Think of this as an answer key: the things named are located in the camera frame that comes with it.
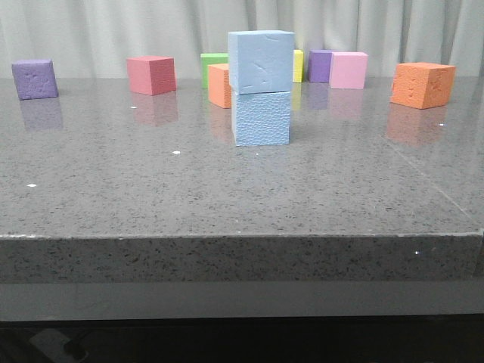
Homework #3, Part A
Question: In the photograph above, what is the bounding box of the light blue foam cube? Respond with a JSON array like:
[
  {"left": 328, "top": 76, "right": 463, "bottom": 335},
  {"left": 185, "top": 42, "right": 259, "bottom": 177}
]
[
  {"left": 228, "top": 30, "right": 294, "bottom": 94},
  {"left": 231, "top": 90, "right": 291, "bottom": 146}
]

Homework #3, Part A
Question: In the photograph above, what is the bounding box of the smooth orange foam cube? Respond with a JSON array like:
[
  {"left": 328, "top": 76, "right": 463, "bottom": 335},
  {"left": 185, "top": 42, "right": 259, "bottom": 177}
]
[{"left": 208, "top": 64, "right": 231, "bottom": 109}]

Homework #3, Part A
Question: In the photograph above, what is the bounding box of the green foam cube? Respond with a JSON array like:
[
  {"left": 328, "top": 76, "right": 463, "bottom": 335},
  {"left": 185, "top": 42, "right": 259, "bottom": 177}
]
[{"left": 200, "top": 53, "right": 228, "bottom": 88}]

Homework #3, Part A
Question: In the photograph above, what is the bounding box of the yellow foam cube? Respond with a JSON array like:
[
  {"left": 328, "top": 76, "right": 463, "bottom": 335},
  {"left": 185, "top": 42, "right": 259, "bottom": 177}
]
[{"left": 293, "top": 49, "right": 304, "bottom": 82}]

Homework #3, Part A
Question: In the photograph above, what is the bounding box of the red-pink foam cube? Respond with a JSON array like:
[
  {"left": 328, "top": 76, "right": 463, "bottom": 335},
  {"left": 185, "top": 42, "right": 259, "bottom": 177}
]
[{"left": 126, "top": 56, "right": 177, "bottom": 95}]

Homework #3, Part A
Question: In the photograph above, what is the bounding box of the right purple foam cube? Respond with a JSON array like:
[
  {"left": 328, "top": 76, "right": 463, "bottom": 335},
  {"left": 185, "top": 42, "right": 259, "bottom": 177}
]
[{"left": 307, "top": 50, "right": 333, "bottom": 82}]

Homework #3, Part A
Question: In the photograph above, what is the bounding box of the purple foam cube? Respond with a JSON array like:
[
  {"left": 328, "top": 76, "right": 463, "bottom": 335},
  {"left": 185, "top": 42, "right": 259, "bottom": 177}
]
[
  {"left": 11, "top": 59, "right": 58, "bottom": 101},
  {"left": 307, "top": 50, "right": 333, "bottom": 82}
]

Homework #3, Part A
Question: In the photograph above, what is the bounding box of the light pink foam cube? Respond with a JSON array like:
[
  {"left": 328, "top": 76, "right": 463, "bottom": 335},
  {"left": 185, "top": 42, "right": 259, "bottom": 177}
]
[{"left": 329, "top": 51, "right": 368, "bottom": 89}]

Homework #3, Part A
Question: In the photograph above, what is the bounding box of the dented orange foam cube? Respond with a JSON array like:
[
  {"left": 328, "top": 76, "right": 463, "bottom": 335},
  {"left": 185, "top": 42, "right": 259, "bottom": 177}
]
[{"left": 390, "top": 62, "right": 456, "bottom": 110}]

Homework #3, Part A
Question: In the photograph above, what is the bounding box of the grey curtain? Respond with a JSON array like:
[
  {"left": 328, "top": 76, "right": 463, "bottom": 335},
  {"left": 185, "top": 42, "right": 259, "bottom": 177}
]
[{"left": 1, "top": 1, "right": 483, "bottom": 78}]

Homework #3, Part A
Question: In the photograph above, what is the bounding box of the left purple foam cube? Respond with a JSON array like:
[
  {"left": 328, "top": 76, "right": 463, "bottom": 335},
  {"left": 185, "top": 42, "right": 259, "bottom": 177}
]
[{"left": 11, "top": 59, "right": 58, "bottom": 101}]

